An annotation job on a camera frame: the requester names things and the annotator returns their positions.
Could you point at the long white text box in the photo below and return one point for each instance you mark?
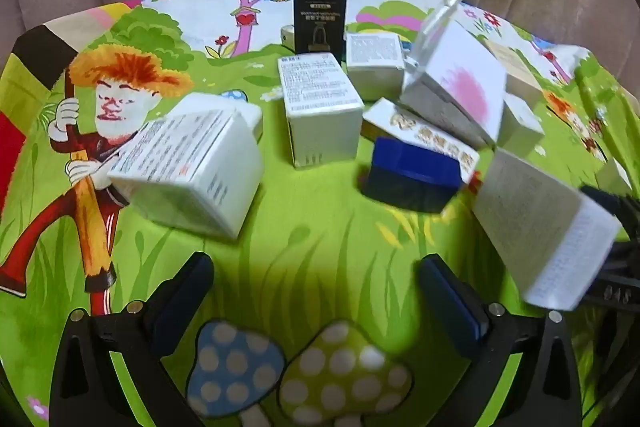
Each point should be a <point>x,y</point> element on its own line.
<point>540,217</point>

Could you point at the white box with pink print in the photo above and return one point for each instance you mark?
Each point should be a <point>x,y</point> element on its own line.
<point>460,92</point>

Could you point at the white box with gold print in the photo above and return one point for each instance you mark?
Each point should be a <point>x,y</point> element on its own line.
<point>425,127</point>

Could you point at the blue box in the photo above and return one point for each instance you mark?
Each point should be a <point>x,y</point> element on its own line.
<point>410,177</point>

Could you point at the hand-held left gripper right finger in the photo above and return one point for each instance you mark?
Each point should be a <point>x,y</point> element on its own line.
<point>450,302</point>

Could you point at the short white box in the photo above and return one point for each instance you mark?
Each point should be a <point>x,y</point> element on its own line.
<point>375,67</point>

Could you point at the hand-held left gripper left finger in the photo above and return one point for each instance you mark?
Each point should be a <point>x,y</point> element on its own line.
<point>185,287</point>

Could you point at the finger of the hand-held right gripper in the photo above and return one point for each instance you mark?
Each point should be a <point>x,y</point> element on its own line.
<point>615,207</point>
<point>615,282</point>

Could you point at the white box with printed text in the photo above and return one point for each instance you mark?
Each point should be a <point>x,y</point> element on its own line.
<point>320,127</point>

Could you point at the large white box red mark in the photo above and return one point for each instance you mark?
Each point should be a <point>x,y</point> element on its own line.
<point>200,167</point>

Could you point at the small plain white box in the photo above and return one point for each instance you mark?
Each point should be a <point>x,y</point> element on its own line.
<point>520,124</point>
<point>614,177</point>

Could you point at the beige box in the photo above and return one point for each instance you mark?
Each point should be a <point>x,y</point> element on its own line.
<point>520,72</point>

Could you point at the cartoon printed green tablecloth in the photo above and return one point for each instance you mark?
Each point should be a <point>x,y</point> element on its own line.
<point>310,232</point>

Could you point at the tiny white box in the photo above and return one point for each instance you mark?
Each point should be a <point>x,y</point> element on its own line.
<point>287,38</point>

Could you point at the black box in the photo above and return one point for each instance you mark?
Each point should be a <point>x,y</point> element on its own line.
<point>319,22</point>

